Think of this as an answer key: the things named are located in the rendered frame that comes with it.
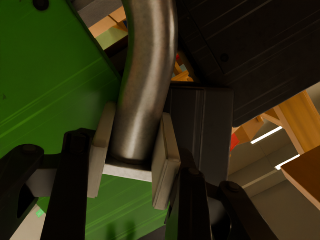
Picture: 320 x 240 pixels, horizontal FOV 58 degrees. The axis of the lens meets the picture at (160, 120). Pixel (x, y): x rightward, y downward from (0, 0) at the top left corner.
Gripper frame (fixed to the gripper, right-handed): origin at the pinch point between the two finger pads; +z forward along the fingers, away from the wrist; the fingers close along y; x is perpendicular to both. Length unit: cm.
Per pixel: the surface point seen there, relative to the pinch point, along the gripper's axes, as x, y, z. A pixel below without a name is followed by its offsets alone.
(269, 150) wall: -300, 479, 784
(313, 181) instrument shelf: -17, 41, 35
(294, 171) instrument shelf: -19, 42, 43
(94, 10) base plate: 4, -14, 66
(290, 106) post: -9, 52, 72
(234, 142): -123, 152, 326
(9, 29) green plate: 4.4, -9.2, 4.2
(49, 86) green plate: 1.2, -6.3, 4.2
